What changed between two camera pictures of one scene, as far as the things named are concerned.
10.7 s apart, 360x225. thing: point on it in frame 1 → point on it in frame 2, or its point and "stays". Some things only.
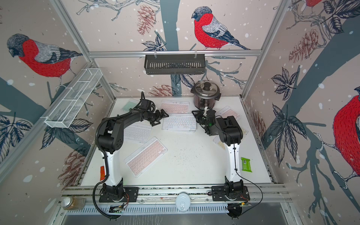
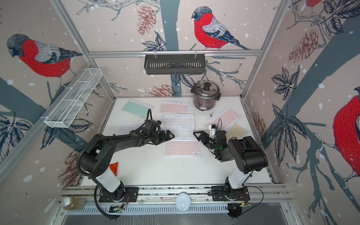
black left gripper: (159, 116) → (168, 135)
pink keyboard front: (145, 156) → (182, 146)
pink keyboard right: (227, 111) stays
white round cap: (183, 202) stays
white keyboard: (186, 122) stays
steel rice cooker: (205, 93) stays
